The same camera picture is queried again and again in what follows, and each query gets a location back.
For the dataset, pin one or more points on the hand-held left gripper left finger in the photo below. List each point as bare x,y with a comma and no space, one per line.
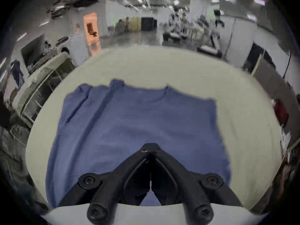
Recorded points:
110,186

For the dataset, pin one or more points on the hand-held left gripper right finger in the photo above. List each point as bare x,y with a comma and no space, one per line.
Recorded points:
187,184

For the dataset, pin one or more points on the bed with beige sheet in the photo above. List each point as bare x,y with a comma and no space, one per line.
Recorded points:
178,69

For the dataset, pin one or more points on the white washing machine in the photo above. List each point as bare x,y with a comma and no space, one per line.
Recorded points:
73,46

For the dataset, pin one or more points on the blue shirt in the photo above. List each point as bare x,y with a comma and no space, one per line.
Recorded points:
131,125

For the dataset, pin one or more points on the neighbouring bed with pale sheet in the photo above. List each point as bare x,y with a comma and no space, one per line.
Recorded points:
39,78

